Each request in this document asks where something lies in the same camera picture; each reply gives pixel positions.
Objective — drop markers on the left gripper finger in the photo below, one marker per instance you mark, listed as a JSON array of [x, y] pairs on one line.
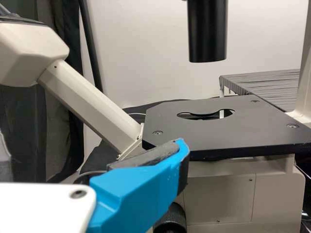
[[136, 194]]

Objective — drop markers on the cream microscope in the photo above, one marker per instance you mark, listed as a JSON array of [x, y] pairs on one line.
[[218, 194]]

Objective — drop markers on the black platform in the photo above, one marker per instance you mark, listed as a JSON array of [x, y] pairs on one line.
[[267, 85]]

